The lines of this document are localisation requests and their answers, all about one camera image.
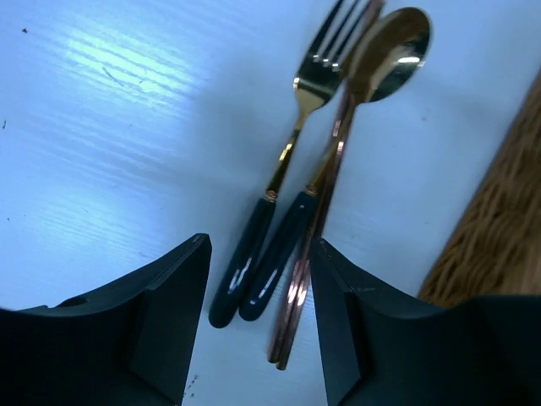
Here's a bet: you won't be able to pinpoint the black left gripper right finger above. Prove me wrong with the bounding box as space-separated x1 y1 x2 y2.
310 240 540 405

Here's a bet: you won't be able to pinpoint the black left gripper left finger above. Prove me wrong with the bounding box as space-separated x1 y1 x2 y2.
1 233 211 405

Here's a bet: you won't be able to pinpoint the copper chopstick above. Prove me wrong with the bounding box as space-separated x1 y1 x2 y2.
274 0 388 371
265 1 385 370

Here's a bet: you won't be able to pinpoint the gold fork green handle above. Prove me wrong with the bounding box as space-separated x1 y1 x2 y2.
209 1 380 328

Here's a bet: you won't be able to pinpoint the brown wicker cutlery tray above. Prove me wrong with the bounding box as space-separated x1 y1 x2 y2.
418 79 540 307

